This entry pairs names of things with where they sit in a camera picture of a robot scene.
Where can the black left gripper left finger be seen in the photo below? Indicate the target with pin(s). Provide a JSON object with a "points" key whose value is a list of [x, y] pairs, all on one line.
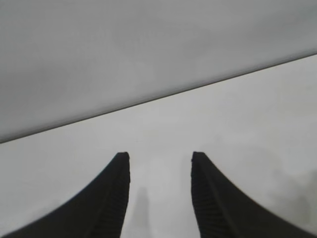
{"points": [[99, 208]]}

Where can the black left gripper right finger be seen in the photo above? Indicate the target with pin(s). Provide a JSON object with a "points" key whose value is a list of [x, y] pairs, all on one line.
{"points": [[218, 210]]}

